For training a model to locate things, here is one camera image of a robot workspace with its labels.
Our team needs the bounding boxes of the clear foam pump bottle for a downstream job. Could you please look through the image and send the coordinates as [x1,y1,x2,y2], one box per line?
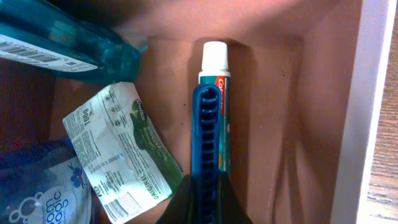
[1,138,98,224]

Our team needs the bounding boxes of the blue disposable razor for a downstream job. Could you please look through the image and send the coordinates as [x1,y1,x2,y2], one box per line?
[192,84,221,223]

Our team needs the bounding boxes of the teal mouthwash bottle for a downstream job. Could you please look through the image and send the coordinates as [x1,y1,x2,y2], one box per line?
[1,0,147,85]

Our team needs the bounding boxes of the green white soap packet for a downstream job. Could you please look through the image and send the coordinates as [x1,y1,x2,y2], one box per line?
[63,82,183,223]

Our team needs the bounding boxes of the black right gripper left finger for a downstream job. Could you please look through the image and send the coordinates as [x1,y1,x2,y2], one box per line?
[156,174,193,224]

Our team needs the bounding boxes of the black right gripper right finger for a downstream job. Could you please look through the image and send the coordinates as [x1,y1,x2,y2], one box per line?
[217,171,252,224]

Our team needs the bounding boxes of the green Colgate toothpaste tube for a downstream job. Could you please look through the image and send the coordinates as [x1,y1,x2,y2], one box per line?
[198,41,231,175]

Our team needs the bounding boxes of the white cardboard box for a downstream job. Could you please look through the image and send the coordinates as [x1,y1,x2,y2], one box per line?
[0,0,398,224]

